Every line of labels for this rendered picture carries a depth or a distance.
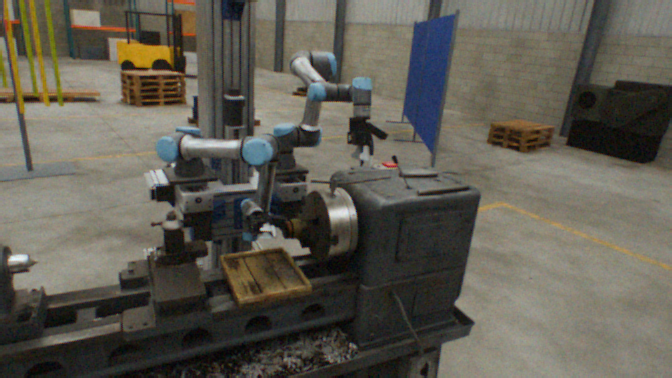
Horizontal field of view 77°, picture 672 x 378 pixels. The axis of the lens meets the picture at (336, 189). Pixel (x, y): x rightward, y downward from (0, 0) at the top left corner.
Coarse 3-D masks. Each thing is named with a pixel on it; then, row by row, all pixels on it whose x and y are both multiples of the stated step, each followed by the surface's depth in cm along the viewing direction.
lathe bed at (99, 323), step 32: (96, 288) 165; (320, 288) 177; (352, 288) 183; (64, 320) 155; (96, 320) 148; (224, 320) 162; (256, 320) 177; (288, 320) 175; (320, 320) 183; (0, 352) 130; (32, 352) 133; (64, 352) 139; (96, 352) 144; (128, 352) 155; (160, 352) 154; (192, 352) 159
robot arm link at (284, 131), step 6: (276, 126) 227; (282, 126) 226; (288, 126) 226; (294, 126) 228; (276, 132) 225; (282, 132) 224; (288, 132) 224; (294, 132) 227; (282, 138) 225; (288, 138) 225; (294, 138) 227; (282, 144) 226; (288, 144) 227; (294, 144) 229; (282, 150) 227; (288, 150) 228
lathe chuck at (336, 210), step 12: (324, 192) 179; (336, 192) 181; (324, 204) 174; (336, 204) 174; (324, 216) 175; (336, 216) 172; (348, 216) 174; (324, 228) 176; (336, 228) 171; (348, 228) 173; (348, 240) 175; (312, 252) 190; (324, 252) 178; (336, 252) 175
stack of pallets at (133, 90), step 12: (120, 72) 985; (132, 72) 973; (144, 72) 992; (156, 72) 1010; (168, 72) 1031; (132, 84) 973; (144, 84) 994; (156, 84) 1016; (168, 84) 1036; (180, 84) 1031; (132, 96) 983; (144, 96) 1030; (156, 96) 1023; (168, 96) 1044; (180, 96) 1036
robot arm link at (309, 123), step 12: (312, 60) 203; (324, 60) 205; (324, 72) 208; (312, 108) 221; (300, 120) 233; (312, 120) 225; (300, 132) 228; (312, 132) 228; (300, 144) 230; (312, 144) 233
